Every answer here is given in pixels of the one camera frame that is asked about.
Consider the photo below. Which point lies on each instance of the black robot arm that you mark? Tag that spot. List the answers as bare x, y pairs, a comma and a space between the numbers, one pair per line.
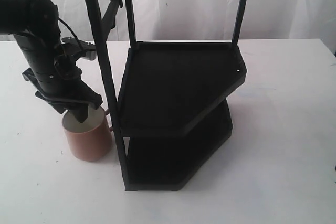
52, 59

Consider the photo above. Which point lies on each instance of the black two-tier corner shelf rack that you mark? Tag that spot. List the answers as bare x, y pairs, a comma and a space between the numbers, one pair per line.
171, 112

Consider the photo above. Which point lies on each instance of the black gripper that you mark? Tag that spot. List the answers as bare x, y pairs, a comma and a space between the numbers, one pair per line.
73, 96

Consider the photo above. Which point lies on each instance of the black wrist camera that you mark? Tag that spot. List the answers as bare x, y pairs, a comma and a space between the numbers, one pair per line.
85, 50

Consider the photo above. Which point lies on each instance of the pink ceramic mug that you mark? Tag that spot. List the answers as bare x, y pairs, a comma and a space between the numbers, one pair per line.
90, 140

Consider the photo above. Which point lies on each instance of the white backdrop curtain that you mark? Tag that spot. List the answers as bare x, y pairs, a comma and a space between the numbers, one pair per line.
170, 19

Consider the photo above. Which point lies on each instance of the black hook on rack rail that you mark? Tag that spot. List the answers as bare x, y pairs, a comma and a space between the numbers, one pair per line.
113, 25

